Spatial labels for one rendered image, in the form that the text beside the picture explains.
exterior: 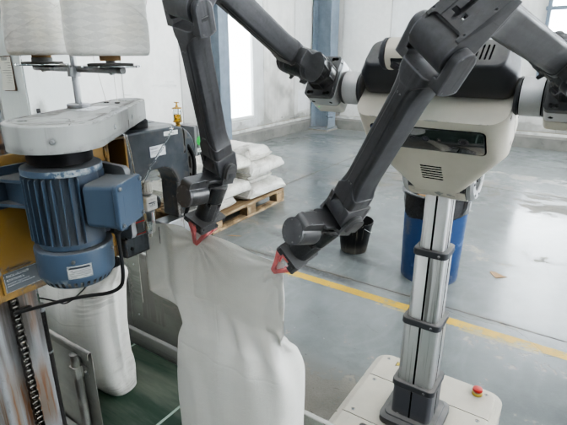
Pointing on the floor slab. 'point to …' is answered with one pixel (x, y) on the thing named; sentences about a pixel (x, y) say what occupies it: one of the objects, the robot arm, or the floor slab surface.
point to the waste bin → (414, 214)
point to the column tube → (8, 384)
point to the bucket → (352, 244)
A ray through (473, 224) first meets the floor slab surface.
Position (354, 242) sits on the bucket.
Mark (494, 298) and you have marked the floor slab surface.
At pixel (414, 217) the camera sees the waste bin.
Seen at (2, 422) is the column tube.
